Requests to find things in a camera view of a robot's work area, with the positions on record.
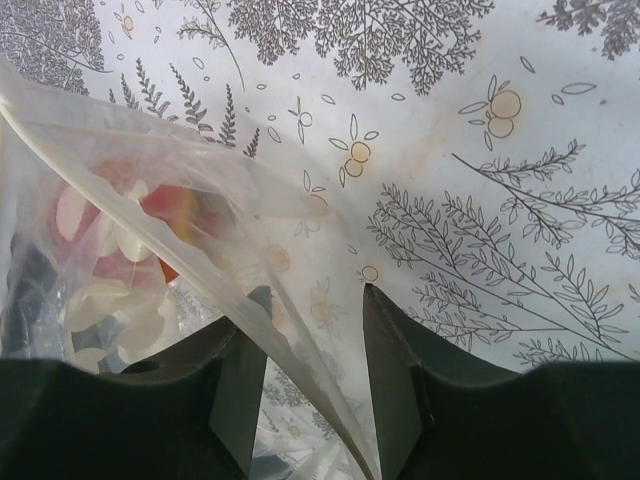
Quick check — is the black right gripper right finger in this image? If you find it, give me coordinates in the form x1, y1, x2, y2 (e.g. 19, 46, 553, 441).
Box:
363, 285, 639, 479

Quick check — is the red fake food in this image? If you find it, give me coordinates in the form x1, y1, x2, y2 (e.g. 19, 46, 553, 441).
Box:
47, 156, 232, 290

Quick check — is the polka dot zip top bag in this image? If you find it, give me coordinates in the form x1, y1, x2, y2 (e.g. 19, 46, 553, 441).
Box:
1, 61, 380, 479

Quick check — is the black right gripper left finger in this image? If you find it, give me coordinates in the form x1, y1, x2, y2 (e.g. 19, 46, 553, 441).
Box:
1, 318, 266, 479

